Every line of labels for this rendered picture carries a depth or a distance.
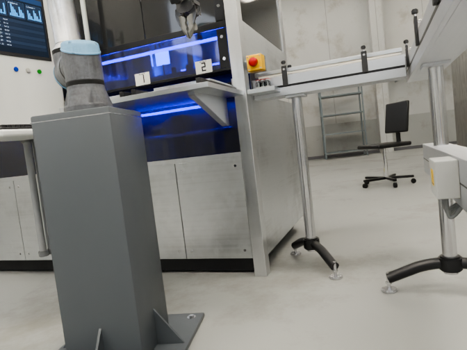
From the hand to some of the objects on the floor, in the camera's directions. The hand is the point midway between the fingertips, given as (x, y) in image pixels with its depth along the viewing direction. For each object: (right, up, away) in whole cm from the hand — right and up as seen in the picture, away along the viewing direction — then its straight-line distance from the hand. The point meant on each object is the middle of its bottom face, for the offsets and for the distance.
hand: (188, 34), depth 160 cm
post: (+32, -104, +33) cm, 114 cm away
